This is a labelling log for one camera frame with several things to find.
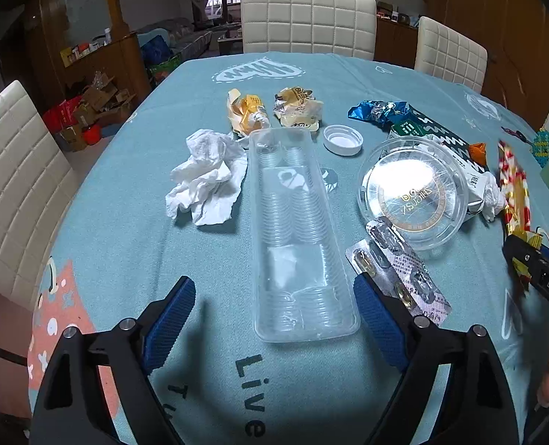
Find white plastic bottle cap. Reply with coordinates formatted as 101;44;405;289
323;125;364;157

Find white green milk carton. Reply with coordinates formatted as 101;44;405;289
390;119;490;218

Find cream chair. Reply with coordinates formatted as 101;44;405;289
240;0;377;60
0;80;78;310
414;16;489;93

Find crumpled white tissue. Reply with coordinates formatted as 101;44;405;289
165;130;248;227

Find pile of cardboard boxes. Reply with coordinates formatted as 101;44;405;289
43;71;136;152

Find wooden shelf divider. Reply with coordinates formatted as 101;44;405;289
38;0;151;105

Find clear round plastic lid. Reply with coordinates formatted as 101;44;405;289
357;137;469;251

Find red gold foil wrapper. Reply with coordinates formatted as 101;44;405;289
499;141;543;293

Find clear plastic tray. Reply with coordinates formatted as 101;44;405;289
248;128;360;343

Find wooden sideboard cabinet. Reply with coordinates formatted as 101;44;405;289
374;2;418;68

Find teal printed tablecloth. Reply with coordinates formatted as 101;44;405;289
27;52;549;444

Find grey sofa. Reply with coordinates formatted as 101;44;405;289
136;17;212;61

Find white crumpled paper towel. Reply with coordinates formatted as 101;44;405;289
480;172;506;222

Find beige pastry wrapper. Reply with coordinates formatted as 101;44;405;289
273;86;324;133

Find yellow snack wrapper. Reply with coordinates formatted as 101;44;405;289
227;89;270;138

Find cream chair middle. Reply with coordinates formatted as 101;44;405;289
240;0;377;60

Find cream chair left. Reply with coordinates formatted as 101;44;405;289
0;80;78;310

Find silver pill blister pack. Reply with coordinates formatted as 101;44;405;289
345;217;452;326

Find orange crumpled wrapper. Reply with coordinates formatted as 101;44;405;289
468;143;486;168

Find keys with red tag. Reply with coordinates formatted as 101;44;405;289
502;126;532;145

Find blue foil wrapper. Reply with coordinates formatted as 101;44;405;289
348;100;414;131

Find cream chair right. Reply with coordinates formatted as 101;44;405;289
414;16;489;93

